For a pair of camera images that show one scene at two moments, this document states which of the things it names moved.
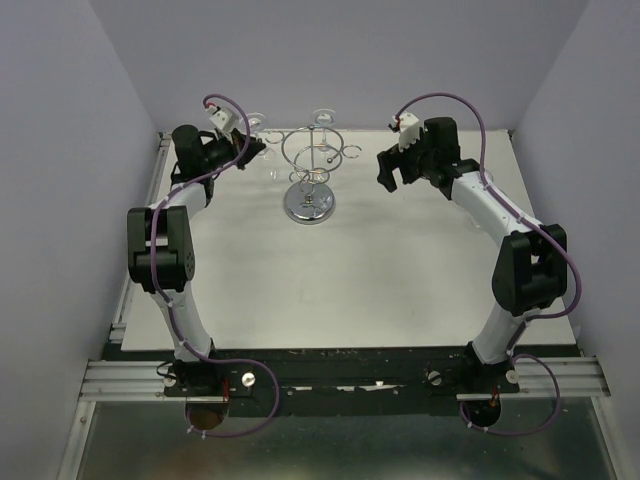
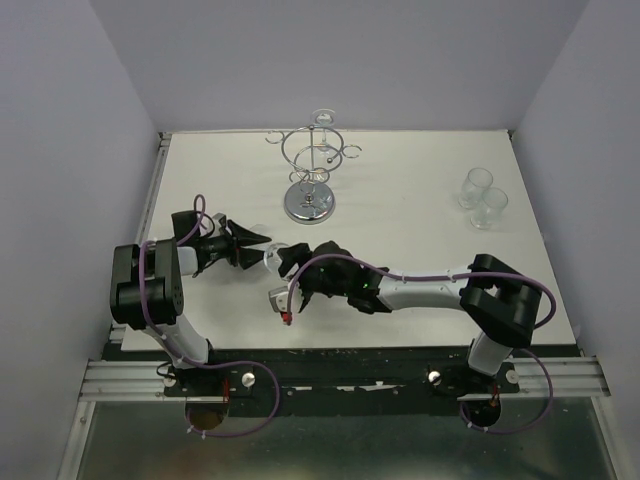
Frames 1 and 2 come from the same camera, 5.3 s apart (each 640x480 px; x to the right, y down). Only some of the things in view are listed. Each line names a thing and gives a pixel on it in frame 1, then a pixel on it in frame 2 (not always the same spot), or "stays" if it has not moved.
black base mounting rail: x=338 y=380 stays
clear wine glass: x=255 y=123 → x=272 y=258
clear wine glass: x=324 y=117 stays
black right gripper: x=391 y=158 → x=299 y=253
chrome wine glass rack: x=313 y=153 stays
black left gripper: x=253 y=147 → x=236 y=253
